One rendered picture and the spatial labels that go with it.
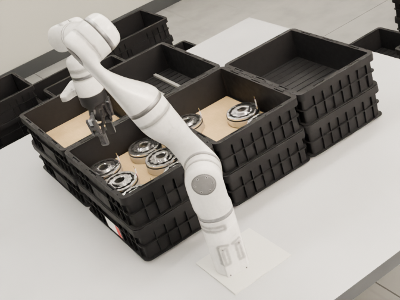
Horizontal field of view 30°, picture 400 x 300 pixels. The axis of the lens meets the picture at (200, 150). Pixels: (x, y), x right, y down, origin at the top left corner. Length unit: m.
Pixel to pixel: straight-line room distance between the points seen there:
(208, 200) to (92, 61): 0.44
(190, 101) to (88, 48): 0.83
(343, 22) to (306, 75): 2.42
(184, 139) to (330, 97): 0.62
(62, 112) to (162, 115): 1.01
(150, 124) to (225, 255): 0.41
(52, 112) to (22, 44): 2.90
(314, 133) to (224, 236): 0.54
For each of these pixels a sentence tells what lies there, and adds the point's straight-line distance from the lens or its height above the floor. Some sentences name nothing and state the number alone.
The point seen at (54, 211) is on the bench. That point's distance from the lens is 2.46.
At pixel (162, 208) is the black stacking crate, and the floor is 0.83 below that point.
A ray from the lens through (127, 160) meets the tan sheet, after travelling 2.30.
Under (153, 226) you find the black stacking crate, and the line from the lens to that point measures 2.02.
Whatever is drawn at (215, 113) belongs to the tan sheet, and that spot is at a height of 0.83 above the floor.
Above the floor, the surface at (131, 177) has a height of 0.86.
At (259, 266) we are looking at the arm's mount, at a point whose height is 0.70.
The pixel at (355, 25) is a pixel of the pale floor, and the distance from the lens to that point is 4.81.
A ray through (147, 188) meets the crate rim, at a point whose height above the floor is 0.92.
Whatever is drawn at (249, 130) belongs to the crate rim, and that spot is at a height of 0.92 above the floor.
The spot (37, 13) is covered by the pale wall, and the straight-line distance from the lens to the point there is 5.53.
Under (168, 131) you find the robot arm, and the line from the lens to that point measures 1.73.
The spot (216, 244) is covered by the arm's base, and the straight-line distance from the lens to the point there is 1.88.
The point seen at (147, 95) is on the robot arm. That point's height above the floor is 1.24.
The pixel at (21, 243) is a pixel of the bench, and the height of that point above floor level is 0.70.
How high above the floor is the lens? 1.95
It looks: 30 degrees down
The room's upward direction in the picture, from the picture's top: 18 degrees counter-clockwise
